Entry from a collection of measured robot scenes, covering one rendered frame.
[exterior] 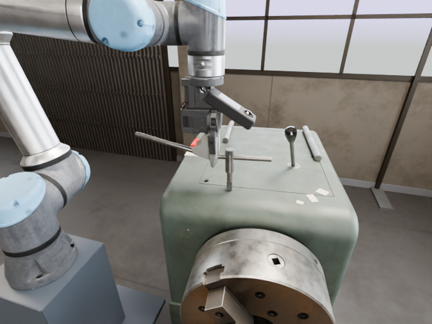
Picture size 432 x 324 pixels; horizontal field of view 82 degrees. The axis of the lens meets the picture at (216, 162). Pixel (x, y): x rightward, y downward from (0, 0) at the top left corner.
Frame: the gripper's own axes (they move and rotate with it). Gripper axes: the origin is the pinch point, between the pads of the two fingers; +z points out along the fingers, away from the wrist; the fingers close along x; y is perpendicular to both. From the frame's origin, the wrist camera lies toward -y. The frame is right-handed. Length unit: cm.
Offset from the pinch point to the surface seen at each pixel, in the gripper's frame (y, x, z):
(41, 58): 286, -259, 4
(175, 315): 12, 8, 53
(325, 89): -75, -226, 24
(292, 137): -18.2, -7.7, -4.9
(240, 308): -9.3, 24.5, 17.6
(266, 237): -13.2, 13.5, 9.6
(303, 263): -20.7, 16.8, 12.0
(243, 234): -8.5, 13.0, 10.0
